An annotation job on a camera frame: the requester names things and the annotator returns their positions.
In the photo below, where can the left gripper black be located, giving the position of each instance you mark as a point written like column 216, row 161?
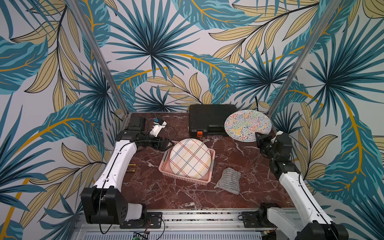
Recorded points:
column 162, row 147

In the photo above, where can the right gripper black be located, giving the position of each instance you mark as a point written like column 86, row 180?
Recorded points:
column 264, row 144

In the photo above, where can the white plate coloured stripes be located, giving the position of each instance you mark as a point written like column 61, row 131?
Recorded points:
column 190, row 158

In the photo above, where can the colourful speckled plate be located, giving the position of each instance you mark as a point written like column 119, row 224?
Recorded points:
column 243, row 125

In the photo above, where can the grey striped cloth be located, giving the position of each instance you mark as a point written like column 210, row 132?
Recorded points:
column 229, row 181

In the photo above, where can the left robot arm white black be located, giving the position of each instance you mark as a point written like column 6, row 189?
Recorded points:
column 104, row 203

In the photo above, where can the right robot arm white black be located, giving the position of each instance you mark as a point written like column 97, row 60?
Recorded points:
column 314, row 224

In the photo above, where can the pink plastic basket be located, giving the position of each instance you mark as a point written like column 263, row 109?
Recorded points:
column 165, row 169

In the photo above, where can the black tool case orange latches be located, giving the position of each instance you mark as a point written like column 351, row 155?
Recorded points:
column 209, row 120

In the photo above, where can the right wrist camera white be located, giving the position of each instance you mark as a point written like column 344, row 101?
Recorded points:
column 277, row 134

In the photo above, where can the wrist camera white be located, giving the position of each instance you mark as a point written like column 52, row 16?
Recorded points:
column 158, row 125
column 277, row 134

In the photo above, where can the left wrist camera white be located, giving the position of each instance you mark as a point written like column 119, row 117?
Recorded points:
column 158, row 125

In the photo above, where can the yellow handled pliers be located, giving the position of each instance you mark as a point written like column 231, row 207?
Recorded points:
column 132, row 168

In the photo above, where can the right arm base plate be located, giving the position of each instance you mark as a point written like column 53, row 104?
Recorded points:
column 255, row 220

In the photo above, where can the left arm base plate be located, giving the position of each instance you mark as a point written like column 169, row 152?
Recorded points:
column 151, row 220

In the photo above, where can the aluminium front rail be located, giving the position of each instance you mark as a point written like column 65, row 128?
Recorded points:
column 189, row 224

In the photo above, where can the right aluminium frame post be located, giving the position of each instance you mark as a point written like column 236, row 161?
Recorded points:
column 318, row 29

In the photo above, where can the aluminium frame post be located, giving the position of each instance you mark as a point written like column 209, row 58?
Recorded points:
column 318, row 29
column 89, row 35

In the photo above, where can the left aluminium frame post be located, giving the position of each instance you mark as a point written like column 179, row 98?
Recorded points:
column 89, row 35

